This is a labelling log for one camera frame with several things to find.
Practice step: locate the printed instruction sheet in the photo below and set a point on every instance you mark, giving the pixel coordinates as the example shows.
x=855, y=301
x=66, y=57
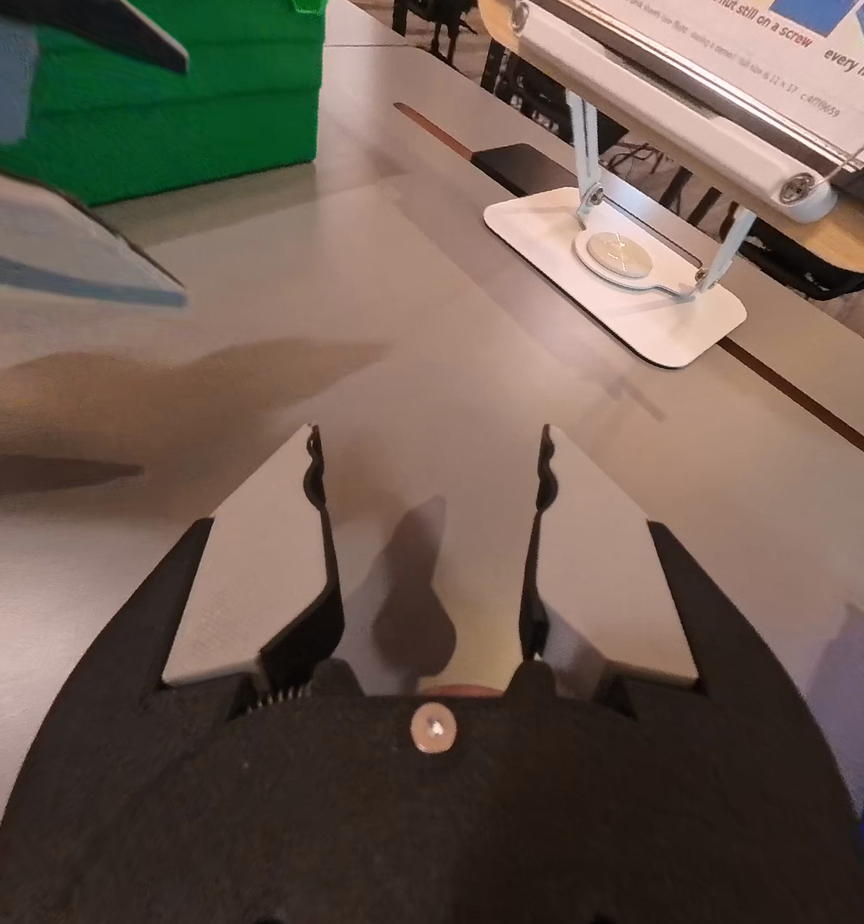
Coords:
x=764, y=43

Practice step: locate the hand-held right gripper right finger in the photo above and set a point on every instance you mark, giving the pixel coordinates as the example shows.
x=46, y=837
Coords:
x=605, y=577

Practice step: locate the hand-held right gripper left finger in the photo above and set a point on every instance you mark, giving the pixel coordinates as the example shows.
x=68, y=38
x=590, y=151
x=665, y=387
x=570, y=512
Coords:
x=251, y=577

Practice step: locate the green plastic bin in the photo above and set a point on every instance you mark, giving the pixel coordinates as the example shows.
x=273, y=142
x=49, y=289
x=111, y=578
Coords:
x=186, y=130

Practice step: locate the white document stand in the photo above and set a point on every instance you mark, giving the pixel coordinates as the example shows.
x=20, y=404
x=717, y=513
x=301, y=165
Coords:
x=656, y=325

